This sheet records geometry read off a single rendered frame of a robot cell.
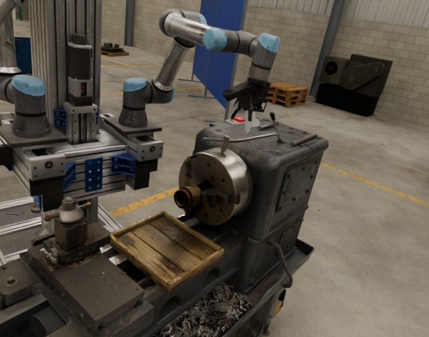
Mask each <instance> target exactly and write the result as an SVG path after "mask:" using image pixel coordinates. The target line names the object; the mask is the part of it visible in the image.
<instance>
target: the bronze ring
mask: <svg viewBox="0 0 429 337"><path fill-rule="evenodd" d="M199 192H201V190H200V188H199V187H197V186H194V185H192V184H187V185H185V186H184V187H182V188H180V189H179V190H178V191H176V192H175V194H174V200H175V203H176V205H177V206H178V207H179V208H181V209H185V208H190V207H195V206H197V205H198V204H199V202H200V194H199Z"/></svg>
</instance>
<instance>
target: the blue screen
mask: <svg viewBox="0 0 429 337"><path fill-rule="evenodd" d="M247 6H248V0H201V6H200V12H199V13H200V14H202V15H203V16H204V17H205V20H206V21H207V25H210V26H214V27H218V28H220V29H226V30H230V31H243V28H244V22H245V17H246V10H247ZM238 56H239V54H238V53H225V52H213V51H210V50H207V49H206V47H204V46H202V45H199V44H196V45H195V53H194V59H193V69H192V75H191V80H184V79H179V80H183V81H190V82H200V83H202V84H203V85H204V86H205V92H204V96H196V95H190V94H189V96H192V97H198V98H211V99H217V100H218V102H219V103H220V104H221V105H222V106H223V107H224V108H225V109H226V112H225V116H224V120H227V119H228V112H229V108H230V101H227V100H226V99H225V98H224V97H223V93H222V92H223V91H224V90H227V89H228V88H231V87H233V85H234V78H235V74H236V67H237V63H238ZM193 75H195V76H196V77H197V78H198V79H199V81H195V80H193ZM207 90H209V91H210V92H211V94H212V95H213V96H214V97H208V96H206V94H207ZM221 122H224V121H221Z"/></svg>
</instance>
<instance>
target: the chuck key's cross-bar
mask: <svg viewBox="0 0 429 337"><path fill-rule="evenodd" d="M271 136H278V133H273V134H265V135H262V136H254V137H250V138H243V139H239V140H229V141H228V142H232V143H237V142H244V141H249V140H256V139H259V138H267V137H271ZM202 140H206V141H216V142H224V139H220V138H204V137H203V138H202Z"/></svg>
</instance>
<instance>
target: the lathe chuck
mask: <svg viewBox="0 0 429 337"><path fill-rule="evenodd" d="M220 152H221V150H220V149H216V148H213V149H209V150H204V151H201V152H197V153H195V154H194V155H196V157H197V160H198V163H199V165H200V168H201V171H202V173H203V176H204V179H206V181H205V182H204V183H200V184H198V185H196V186H197V187H199V188H200V190H203V191H204V190H206V189H209V188H211V184H212V186H213V188H214V189H217V190H219V191H223V192H225V193H228V194H231V195H234V196H237V195H238V194H239V196H238V204H229V205H227V206H225V207H224V206H221V205H219V204H217V203H215V204H213V205H211V204H209V203H204V204H201V205H200V206H199V208H198V210H197V211H196V212H195V214H194V217H195V218H196V219H198V220H199V221H201V222H202V223H205V224H207V225H221V224H222V223H225V222H226V221H228V220H230V219H232V218H234V217H235V216H237V215H239V214H240V213H241V212H242V211H243V209H244V207H245V206H246V203H247V200H248V181H247V178H246V175H245V173H244V170H243V168H242V167H241V165H240V163H239V162H238V161H237V160H236V159H235V158H234V157H233V156H232V155H231V154H229V153H227V152H226V151H224V155H225V157H221V156H218V153H220ZM194 155H192V156H194ZM190 157H191V156H188V157H187V158H186V159H185V160H184V162H186V161H188V160H191V159H190ZM184 162H183V164H182V165H181V168H180V171H179V189H180V188H182V187H184V186H185V184H184V181H186V180H187V179H186V177H185V173H188V172H187V169H186V166H185V163H184Z"/></svg>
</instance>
